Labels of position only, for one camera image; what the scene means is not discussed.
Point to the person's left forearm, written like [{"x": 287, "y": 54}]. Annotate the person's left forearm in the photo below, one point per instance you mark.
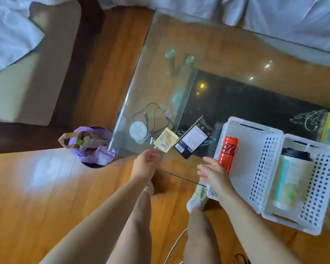
[{"x": 99, "y": 225}]

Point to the bin with purple liner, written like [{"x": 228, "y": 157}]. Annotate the bin with purple liner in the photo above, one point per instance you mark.
[{"x": 99, "y": 156}]

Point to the person's left leg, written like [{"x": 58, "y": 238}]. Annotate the person's left leg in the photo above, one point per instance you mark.
[{"x": 134, "y": 233}]

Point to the person's right leg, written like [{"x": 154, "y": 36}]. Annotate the person's right leg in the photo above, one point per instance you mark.
[{"x": 202, "y": 239}]

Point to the yellow sachet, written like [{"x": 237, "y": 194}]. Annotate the yellow sachet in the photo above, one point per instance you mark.
[{"x": 166, "y": 140}]

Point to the person's left white sock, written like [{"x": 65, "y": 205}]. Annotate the person's left white sock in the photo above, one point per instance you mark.
[{"x": 150, "y": 188}]

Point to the dark wooden bed frame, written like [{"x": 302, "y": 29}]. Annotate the dark wooden bed frame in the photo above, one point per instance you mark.
[{"x": 77, "y": 68}]

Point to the red drink can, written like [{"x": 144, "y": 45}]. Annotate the red drink can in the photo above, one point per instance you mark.
[{"x": 229, "y": 152}]

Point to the white crumpled bed sheet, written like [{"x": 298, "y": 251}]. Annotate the white crumpled bed sheet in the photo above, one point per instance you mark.
[{"x": 8, "y": 32}]

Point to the round white disc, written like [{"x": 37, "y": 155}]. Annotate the round white disc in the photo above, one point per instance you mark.
[{"x": 139, "y": 131}]

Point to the person's left fingers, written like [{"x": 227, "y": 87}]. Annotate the person's left fingers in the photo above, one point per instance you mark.
[{"x": 154, "y": 155}]

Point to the person's right forearm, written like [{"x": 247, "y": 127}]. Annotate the person's right forearm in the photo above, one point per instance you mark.
[{"x": 253, "y": 228}]

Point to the person's right hand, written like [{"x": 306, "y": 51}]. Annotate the person's right hand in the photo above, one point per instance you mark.
[{"x": 216, "y": 175}]

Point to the white perforated plastic basket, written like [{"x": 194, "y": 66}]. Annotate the white perforated plastic basket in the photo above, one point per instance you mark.
[
  {"x": 323, "y": 178},
  {"x": 258, "y": 151}
]

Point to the person's leg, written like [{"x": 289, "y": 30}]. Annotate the person's leg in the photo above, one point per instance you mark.
[
  {"x": 202, "y": 239},
  {"x": 134, "y": 233}
]

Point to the green wrapper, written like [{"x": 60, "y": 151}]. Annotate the green wrapper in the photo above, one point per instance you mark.
[{"x": 79, "y": 141}]

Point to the white bottle with black cap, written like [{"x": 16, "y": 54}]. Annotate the white bottle with black cap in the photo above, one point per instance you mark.
[{"x": 290, "y": 178}]

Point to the brown paper bag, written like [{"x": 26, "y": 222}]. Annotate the brown paper bag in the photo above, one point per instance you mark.
[{"x": 92, "y": 140}]

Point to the black box with white label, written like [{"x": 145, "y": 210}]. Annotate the black box with white label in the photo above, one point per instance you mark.
[{"x": 192, "y": 138}]

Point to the person's right fingers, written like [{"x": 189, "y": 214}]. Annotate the person's right fingers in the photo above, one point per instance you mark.
[{"x": 206, "y": 169}]

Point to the person's white sock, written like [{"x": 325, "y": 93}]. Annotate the person's white sock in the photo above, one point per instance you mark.
[
  {"x": 150, "y": 188},
  {"x": 197, "y": 199}
]

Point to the beige mattress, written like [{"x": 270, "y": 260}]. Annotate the beige mattress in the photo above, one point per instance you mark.
[{"x": 30, "y": 87}]

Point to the person's left hand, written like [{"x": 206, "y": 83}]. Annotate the person's left hand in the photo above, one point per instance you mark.
[{"x": 143, "y": 167}]

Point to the white duvet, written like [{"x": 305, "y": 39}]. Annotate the white duvet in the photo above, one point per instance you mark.
[{"x": 291, "y": 16}]

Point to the person's right white sock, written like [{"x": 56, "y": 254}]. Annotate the person's right white sock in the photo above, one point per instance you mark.
[{"x": 197, "y": 199}]

